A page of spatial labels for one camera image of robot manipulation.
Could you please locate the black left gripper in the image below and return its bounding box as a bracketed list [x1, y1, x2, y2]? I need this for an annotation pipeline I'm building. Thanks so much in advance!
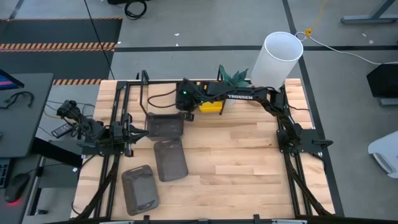
[110, 113, 149, 158]

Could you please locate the yellow plastic basket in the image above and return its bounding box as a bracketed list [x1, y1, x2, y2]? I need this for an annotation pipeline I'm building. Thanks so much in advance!
[198, 100, 224, 114]
[197, 81, 224, 114]

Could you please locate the grey mesh basket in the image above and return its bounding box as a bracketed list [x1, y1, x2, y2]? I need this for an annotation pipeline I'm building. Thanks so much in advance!
[153, 138, 189, 183]
[121, 164, 160, 217]
[145, 111, 185, 142]

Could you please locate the small potted green plant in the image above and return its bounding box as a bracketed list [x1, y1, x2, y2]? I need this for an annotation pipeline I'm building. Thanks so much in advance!
[218, 64, 249, 88]

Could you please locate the black power adapter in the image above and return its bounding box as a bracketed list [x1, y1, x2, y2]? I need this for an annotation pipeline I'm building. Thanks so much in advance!
[51, 123, 75, 139]

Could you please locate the white lamp with wooden base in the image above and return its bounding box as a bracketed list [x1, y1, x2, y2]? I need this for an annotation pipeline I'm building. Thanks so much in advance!
[250, 31, 304, 91]

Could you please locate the black side desk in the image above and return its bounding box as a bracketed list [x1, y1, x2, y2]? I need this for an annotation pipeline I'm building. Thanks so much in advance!
[0, 73, 53, 158]

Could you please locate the black hazard-striped floor mat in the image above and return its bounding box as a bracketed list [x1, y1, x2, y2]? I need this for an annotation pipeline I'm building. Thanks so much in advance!
[0, 17, 123, 86]

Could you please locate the black computer mouse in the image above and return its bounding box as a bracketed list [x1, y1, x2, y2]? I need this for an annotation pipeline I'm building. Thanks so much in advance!
[4, 173, 30, 205]

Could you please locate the black keyboard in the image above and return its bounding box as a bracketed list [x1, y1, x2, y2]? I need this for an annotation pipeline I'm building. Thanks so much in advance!
[0, 158, 12, 189]

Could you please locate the computer monitor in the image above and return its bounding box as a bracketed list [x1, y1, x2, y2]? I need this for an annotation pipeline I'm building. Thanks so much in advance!
[0, 68, 25, 91]

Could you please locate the grey side table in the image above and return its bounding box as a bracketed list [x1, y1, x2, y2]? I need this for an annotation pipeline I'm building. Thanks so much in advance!
[0, 154, 43, 224]

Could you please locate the grey metal desk leg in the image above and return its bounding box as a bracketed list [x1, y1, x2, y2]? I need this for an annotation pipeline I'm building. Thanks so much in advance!
[340, 0, 398, 25]

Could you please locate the black box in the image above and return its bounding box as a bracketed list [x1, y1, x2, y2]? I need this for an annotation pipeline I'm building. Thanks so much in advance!
[366, 63, 398, 99]

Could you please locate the white plastic object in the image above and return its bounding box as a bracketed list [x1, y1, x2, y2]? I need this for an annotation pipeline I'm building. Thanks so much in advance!
[368, 130, 398, 179]

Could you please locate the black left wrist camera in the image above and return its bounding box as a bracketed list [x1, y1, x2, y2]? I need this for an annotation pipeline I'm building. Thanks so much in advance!
[111, 125, 125, 141]

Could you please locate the wooden shelf with black frame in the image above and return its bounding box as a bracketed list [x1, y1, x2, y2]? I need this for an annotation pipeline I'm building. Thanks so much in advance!
[137, 66, 226, 120]

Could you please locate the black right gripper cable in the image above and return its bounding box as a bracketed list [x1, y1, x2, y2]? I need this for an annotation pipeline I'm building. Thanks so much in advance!
[147, 89, 180, 109]

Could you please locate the black metal table frame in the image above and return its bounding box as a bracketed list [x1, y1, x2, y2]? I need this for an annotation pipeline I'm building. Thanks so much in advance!
[74, 79, 336, 224]

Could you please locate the coiled black cable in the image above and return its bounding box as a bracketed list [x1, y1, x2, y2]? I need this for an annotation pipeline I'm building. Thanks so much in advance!
[124, 0, 147, 21]

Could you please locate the thin black floor cable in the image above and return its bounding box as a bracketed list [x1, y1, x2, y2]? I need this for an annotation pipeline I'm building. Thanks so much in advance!
[83, 0, 116, 80]

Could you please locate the black headset cable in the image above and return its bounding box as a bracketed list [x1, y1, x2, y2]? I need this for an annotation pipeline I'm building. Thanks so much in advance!
[0, 91, 35, 110]

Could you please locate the yellow cord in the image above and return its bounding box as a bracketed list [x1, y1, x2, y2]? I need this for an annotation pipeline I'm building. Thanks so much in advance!
[306, 0, 329, 37]

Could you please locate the white cable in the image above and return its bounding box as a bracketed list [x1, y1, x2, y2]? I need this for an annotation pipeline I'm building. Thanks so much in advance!
[295, 30, 398, 65]

